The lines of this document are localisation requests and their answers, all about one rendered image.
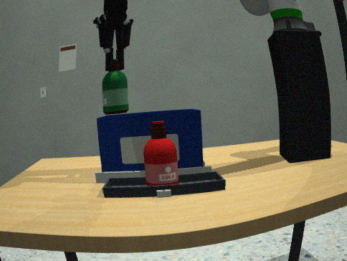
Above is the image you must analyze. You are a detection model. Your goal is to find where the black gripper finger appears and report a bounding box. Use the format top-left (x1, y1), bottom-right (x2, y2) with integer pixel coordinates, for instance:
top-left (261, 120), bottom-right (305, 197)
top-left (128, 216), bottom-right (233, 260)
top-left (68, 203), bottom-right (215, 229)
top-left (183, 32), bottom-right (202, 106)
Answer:
top-left (96, 14), bottom-right (118, 71)
top-left (115, 15), bottom-right (133, 70)

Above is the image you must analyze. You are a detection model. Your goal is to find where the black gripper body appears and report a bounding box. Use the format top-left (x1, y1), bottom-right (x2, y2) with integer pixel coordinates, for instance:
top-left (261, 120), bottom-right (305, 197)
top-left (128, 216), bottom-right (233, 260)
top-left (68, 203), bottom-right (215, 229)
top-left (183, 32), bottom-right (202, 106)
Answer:
top-left (103, 0), bottom-right (128, 27)

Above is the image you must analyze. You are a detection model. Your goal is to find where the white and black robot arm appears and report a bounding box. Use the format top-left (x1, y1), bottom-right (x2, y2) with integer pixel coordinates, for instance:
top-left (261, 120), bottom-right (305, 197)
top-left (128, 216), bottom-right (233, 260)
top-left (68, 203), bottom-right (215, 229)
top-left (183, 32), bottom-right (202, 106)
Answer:
top-left (240, 0), bottom-right (321, 36)

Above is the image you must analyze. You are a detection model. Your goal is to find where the red cola bottle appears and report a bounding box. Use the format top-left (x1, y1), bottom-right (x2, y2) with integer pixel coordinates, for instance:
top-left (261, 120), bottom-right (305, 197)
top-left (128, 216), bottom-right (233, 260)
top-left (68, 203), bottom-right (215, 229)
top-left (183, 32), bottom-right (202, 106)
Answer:
top-left (143, 121), bottom-right (179, 186)

